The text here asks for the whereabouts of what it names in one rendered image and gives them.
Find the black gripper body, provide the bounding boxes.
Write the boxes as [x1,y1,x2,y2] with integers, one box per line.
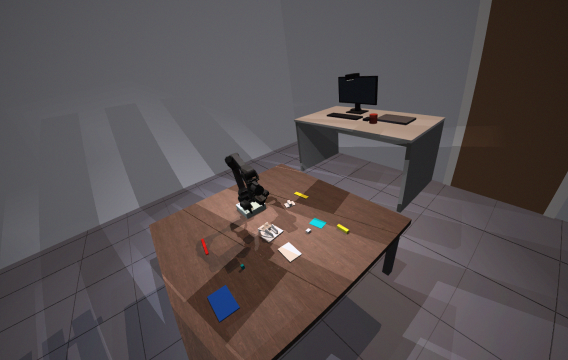
[240,189,269,210]

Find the blue flat rectangular plate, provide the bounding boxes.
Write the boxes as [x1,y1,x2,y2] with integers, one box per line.
[207,285,240,322]

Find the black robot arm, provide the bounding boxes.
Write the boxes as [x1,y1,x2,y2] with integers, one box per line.
[224,152,267,206]

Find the teal flat plate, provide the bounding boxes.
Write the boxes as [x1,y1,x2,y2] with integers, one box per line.
[309,218,326,229]

